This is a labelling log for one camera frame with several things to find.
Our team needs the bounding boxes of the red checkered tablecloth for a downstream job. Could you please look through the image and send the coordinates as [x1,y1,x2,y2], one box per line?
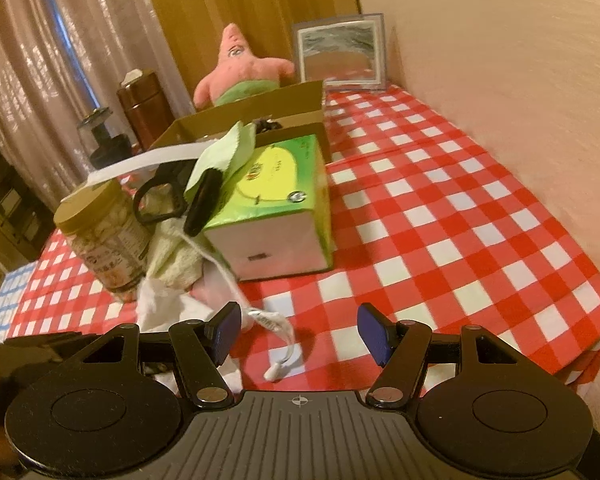
[0,85,600,386]

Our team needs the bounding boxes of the gold lidded clear jar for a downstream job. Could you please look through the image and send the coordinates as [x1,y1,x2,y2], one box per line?
[54,180,153,303]

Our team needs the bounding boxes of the dark wooden shelf unit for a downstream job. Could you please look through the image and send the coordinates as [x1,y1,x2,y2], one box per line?
[0,130,46,261]

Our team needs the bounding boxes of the white crumpled tissue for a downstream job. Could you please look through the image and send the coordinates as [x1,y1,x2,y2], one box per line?
[137,280,246,396]

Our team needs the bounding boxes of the silver framed table mirror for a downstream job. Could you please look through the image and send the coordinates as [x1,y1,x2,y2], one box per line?
[292,12,387,92]

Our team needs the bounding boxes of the black oblong case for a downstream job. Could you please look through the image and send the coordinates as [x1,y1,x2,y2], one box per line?
[182,169,223,237]

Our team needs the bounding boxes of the blue checkered cloth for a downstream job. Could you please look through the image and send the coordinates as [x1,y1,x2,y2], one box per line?
[0,260,41,343]

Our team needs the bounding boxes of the clear plastic bag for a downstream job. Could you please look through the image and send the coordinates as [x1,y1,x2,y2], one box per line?
[185,120,258,201]

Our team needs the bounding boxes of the black scissors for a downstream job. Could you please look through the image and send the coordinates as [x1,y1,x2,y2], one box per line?
[132,160,201,226]

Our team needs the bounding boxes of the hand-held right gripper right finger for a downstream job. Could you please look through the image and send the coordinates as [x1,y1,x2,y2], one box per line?
[357,303,522,411]

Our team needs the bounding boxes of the sheer pale curtain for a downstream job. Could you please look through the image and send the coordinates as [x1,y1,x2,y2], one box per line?
[0,0,148,196]

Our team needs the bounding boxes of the pink starfish plush toy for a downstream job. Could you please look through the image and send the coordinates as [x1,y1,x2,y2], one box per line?
[194,22,296,108]

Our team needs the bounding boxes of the brown cylindrical canister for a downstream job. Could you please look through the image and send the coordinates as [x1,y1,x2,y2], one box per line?
[117,69,176,153]

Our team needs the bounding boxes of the white paper strip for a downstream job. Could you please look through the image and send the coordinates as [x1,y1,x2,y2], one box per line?
[87,141,221,186]

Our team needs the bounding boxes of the green tissue box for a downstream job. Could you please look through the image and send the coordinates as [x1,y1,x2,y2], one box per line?
[200,134,337,282]

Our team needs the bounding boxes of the brown cardboard box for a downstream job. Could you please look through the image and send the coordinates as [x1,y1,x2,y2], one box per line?
[147,80,331,166]

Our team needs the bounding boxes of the cream towel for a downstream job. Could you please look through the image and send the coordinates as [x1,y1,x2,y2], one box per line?
[145,217,216,291]

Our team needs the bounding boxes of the white cable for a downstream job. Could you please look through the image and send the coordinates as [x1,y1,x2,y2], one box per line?
[182,230,296,381]

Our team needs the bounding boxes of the dark lidded glass jar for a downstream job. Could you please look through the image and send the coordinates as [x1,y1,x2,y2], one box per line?
[76,107,133,173]

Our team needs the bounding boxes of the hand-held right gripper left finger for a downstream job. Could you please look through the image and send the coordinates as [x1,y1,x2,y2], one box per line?
[81,302,243,411]

